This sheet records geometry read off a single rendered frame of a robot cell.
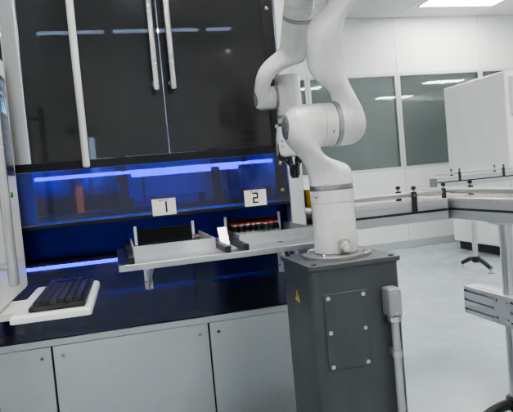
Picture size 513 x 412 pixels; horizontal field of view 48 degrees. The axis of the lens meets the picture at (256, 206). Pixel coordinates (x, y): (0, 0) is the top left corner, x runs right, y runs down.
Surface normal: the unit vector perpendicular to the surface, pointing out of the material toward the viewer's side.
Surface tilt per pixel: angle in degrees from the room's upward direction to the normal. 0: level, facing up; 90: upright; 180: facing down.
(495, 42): 90
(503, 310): 90
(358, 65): 90
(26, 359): 90
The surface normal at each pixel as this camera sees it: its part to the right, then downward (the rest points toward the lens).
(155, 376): 0.25, 0.03
